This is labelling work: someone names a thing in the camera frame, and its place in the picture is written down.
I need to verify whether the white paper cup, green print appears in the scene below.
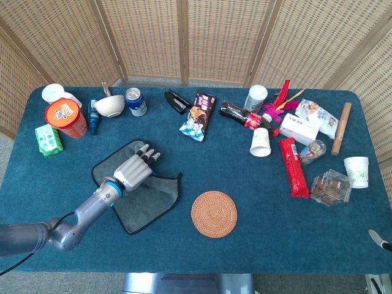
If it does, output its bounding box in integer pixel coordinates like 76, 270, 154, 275
249, 127, 273, 158
343, 156, 370, 189

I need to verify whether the round woven coaster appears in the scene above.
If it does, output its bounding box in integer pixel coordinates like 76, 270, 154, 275
190, 190, 239, 238

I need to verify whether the bamboo folding screen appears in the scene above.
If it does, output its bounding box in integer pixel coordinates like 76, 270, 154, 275
0, 0, 392, 163

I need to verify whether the blue table cloth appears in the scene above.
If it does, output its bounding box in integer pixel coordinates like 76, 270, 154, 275
0, 85, 392, 275

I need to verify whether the red biscuit pack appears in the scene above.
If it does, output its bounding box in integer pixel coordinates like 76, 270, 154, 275
278, 137, 310, 199

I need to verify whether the white green lidded cup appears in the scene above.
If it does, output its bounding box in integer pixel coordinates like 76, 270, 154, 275
243, 85, 269, 113

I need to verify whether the white mug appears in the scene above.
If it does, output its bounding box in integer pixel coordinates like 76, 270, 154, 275
41, 83, 83, 108

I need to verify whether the cola bottle with red label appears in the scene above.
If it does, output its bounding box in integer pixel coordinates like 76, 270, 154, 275
218, 100, 281, 138

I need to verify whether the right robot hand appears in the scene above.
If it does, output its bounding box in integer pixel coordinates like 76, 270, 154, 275
368, 228, 392, 251

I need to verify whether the wooden rolling pin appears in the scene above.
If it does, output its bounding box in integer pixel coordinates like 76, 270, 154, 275
330, 102, 353, 156

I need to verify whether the red tub with orange lid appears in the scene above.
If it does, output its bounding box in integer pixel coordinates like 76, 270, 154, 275
44, 97, 89, 140

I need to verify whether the clear plastic cookie box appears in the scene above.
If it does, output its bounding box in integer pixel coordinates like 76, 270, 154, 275
309, 168, 353, 207

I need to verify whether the grey and blue cloth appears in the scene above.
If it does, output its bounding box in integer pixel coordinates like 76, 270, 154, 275
91, 138, 184, 236

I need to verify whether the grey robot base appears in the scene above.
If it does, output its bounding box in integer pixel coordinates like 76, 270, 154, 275
121, 272, 255, 294

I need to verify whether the colourful feather shuttlecock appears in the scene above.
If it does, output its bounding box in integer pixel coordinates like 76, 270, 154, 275
260, 78, 306, 123

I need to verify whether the blue spray bottle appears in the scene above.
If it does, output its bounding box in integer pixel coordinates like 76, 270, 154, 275
87, 97, 101, 137

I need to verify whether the white bowl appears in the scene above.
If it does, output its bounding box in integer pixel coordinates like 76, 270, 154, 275
93, 94, 126, 118

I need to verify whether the blue white checked snack bag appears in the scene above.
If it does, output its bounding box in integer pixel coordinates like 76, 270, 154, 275
178, 118, 206, 143

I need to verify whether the dark chocolate snack bag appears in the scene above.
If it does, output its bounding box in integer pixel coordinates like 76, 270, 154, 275
186, 91, 218, 135

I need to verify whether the green tissue pack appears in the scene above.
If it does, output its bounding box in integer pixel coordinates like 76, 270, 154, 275
34, 124, 64, 158

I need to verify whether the black stapler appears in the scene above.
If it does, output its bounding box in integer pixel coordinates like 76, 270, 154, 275
164, 88, 191, 116

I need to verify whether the white metal frame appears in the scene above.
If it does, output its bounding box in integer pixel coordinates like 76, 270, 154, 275
364, 273, 392, 294

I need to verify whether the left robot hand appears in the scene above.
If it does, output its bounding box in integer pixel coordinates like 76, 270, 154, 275
113, 143, 162, 192

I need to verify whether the blue soda can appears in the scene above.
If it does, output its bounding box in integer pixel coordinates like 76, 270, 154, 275
124, 86, 148, 117

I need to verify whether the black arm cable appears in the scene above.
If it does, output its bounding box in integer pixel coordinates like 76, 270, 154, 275
0, 211, 76, 276

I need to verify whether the white carton box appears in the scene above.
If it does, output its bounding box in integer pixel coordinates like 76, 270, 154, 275
278, 112, 321, 147

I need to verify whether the white printed snack bag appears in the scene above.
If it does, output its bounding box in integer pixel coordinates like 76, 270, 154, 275
294, 97, 340, 140

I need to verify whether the clear plastic snack cup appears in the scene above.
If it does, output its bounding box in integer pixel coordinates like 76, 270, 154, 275
298, 139, 328, 166

